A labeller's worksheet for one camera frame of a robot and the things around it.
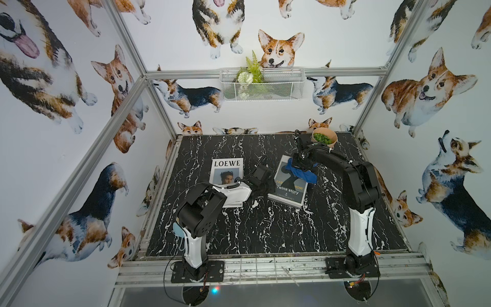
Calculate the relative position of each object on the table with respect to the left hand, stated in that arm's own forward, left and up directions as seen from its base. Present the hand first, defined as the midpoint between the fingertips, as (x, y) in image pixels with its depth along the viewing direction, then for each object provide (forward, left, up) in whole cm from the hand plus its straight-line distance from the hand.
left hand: (275, 183), depth 95 cm
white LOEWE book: (+9, +26, -1) cm, 27 cm away
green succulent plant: (+23, -27, +7) cm, 37 cm away
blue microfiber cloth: (+2, -16, +2) cm, 16 cm away
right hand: (+10, -11, +2) cm, 15 cm away
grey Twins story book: (-2, -7, -1) cm, 7 cm away
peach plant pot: (+40, -39, -6) cm, 56 cm away
